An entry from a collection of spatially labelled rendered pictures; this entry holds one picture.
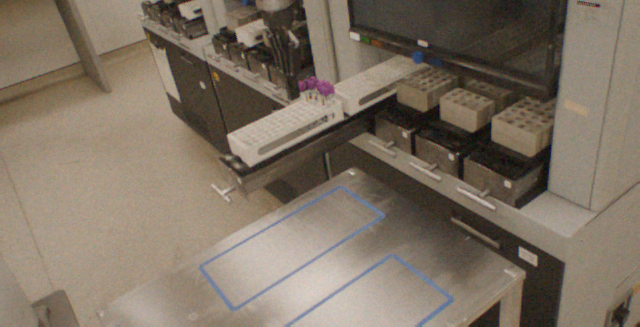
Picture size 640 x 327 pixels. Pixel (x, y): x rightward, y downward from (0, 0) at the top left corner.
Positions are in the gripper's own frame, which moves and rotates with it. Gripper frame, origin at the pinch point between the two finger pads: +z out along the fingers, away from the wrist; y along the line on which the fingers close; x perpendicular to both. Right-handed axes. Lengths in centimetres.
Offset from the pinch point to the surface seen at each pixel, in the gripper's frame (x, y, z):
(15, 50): -39, -350, 62
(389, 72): 30.6, 1.5, 7.8
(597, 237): 30, 65, 28
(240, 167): -20.3, 3.7, 12.6
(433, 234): -6, 53, 12
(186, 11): 21, -122, 10
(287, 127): -5.1, 2.9, 8.6
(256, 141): -14.3, 3.0, 8.4
